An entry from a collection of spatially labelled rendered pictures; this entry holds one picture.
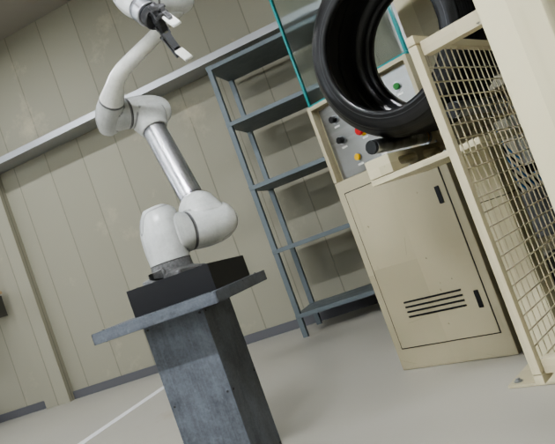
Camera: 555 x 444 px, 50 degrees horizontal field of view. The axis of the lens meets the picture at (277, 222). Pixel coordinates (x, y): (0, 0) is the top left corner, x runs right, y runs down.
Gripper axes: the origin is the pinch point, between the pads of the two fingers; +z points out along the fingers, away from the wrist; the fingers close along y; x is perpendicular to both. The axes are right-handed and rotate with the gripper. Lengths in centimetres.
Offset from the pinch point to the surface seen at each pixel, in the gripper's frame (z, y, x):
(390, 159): 70, 22, -24
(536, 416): 143, 64, -9
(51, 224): -298, 334, 83
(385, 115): 62, 13, -29
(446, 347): 96, 128, -29
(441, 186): 61, 79, -60
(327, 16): 29.9, -2.3, -36.2
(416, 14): 35, 15, -70
